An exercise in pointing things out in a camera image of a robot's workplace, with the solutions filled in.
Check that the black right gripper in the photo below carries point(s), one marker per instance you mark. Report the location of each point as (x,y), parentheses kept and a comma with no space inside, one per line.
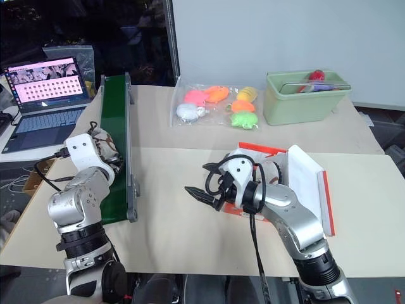
(228,191)

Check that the camouflage shoe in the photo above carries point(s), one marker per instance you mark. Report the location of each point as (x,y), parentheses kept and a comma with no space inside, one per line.
(106,144)

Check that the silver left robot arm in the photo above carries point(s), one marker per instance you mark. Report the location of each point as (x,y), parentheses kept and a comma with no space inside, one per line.
(77,202)

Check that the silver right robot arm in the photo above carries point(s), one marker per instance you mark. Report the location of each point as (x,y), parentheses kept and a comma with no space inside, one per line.
(294,215)

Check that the dark rounded robot base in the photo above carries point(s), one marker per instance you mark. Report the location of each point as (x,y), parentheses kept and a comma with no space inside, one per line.
(205,289)

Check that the orange and white shoebox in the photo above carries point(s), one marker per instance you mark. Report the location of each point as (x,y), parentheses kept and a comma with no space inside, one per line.
(305,180)

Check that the clear plastic toy bag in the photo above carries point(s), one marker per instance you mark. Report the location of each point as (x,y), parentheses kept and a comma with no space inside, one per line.
(218,125)

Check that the green squishy toy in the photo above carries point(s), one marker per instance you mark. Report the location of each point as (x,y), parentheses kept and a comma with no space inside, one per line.
(243,120)

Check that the white squishy toy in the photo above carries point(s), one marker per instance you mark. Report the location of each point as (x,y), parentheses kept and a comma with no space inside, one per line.
(187,111)

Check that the orange round toy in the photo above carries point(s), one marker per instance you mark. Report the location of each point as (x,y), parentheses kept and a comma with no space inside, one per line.
(243,106)

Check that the pink squishy toy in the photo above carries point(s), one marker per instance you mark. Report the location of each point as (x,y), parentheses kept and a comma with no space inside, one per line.
(194,96)

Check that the orange fish toy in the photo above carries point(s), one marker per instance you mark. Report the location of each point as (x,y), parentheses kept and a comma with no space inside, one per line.
(216,94)

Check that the yellow squishy toy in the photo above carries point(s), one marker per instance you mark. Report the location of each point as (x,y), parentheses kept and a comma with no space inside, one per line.
(246,94)

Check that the green conveyor belt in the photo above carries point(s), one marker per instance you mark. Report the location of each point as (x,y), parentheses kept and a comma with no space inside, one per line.
(114,139)

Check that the light green plastic bin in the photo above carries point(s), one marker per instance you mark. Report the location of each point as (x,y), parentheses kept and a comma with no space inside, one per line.
(300,106)

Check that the purple toy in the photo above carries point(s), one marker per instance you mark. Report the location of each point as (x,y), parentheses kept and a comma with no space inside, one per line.
(318,86)

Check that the red toy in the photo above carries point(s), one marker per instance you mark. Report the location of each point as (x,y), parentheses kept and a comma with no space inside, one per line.
(317,75)

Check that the open laptop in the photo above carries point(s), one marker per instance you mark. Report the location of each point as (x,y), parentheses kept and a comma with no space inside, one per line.
(47,104)

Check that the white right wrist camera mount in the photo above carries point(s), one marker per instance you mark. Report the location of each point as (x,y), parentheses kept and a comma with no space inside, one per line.
(241,172)

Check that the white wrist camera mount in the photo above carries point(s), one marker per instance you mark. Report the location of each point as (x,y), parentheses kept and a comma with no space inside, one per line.
(241,172)
(83,153)

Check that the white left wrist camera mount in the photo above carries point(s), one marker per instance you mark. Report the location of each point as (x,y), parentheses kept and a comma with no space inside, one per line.
(83,153)

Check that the aluminium frame post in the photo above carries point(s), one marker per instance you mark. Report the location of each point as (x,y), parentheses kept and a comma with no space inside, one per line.
(174,41)

